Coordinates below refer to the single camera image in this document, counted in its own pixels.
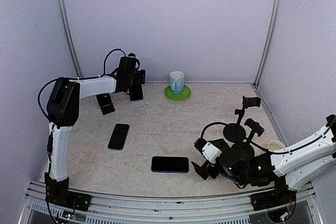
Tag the black folding phone stand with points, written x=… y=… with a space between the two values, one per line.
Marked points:
x=107 y=109

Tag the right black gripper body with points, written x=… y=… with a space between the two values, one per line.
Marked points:
x=212 y=174

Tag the left aluminium corner post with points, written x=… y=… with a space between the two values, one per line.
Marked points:
x=69 y=39

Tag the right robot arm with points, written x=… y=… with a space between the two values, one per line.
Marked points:
x=294 y=165

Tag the cream ceramic mug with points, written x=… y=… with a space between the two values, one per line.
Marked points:
x=275 y=145

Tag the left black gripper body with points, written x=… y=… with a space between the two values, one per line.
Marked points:
x=140 y=79

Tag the right aluminium corner post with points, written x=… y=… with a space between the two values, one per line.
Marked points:
x=267 y=46

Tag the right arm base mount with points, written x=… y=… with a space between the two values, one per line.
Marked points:
x=280 y=195

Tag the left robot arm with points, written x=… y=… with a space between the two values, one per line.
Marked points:
x=64 y=103

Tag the green saucer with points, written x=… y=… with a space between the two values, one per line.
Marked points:
x=184 y=95

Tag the teal phone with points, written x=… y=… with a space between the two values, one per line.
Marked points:
x=118 y=137

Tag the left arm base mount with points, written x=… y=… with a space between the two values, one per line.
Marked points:
x=58 y=193

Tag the front aluminium rail frame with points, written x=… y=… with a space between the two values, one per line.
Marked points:
x=234 y=208

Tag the centre bottom blue phone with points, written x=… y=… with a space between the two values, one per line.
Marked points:
x=168 y=164

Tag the black pole stand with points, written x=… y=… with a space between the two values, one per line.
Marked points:
x=255 y=129
x=234 y=132

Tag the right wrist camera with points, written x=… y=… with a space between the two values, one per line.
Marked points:
x=202 y=146

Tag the aluminium corner post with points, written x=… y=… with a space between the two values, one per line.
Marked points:
x=267 y=46
x=69 y=39

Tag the light blue mug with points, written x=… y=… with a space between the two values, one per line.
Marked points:
x=177 y=81

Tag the black phone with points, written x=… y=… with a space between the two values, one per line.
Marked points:
x=135 y=92
x=104 y=100

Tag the white folding phone stand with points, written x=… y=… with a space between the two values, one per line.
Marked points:
x=137 y=103

